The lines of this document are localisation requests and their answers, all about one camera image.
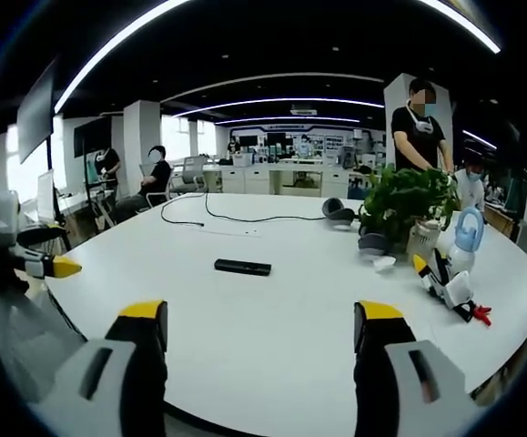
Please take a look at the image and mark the grey headphones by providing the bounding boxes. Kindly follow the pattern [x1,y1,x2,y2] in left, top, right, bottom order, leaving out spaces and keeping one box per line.
[320,197,354,232]

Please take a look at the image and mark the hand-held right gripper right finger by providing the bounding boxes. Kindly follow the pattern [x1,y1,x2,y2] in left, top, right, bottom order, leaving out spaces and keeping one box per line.
[353,300,488,437]

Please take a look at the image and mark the black cable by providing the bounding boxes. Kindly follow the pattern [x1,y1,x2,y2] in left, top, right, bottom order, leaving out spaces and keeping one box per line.
[159,192,329,229]

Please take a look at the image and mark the green potted plant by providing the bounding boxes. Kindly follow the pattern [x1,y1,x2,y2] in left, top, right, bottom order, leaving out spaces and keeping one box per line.
[358,165,463,257]

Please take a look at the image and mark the white desk monitor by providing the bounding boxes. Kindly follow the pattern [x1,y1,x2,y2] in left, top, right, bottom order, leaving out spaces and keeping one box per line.
[35,169,58,225]

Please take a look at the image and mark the black remote control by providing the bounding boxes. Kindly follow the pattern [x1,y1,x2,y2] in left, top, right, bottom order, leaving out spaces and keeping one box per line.
[213,258,274,279]

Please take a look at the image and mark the black screen on stand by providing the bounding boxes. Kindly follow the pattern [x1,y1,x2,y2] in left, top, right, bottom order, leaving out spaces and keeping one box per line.
[73,117,112,159]

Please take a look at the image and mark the grey office chair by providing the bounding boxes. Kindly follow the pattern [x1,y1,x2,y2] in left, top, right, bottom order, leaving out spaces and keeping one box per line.
[170,155,208,198]

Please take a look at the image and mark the long ceiling light strip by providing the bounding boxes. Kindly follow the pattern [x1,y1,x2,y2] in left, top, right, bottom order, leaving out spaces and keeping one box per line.
[53,0,191,115]

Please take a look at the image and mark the grey padded case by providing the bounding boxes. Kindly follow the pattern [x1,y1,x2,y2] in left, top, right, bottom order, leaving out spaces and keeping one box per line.
[358,231,388,254]

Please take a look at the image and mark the white counter cabinets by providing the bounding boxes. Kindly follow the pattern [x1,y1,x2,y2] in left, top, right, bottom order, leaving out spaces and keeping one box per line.
[202,157,365,200]

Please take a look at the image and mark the red clip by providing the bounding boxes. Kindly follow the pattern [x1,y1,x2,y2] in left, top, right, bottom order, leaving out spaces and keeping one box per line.
[471,305,493,329]

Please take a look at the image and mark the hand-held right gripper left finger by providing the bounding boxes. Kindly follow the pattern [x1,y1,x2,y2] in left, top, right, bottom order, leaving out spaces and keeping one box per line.
[30,300,170,437]

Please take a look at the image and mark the blue and white desk fan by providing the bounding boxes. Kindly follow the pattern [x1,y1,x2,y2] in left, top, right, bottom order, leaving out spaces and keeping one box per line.
[443,206,486,275]

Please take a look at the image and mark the small white object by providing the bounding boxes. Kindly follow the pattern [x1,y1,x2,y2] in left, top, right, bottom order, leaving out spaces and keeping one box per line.
[373,255,398,274]

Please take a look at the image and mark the spare white hand-held gripper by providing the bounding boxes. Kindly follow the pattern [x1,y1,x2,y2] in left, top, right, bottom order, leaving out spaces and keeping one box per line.
[411,247,478,322]

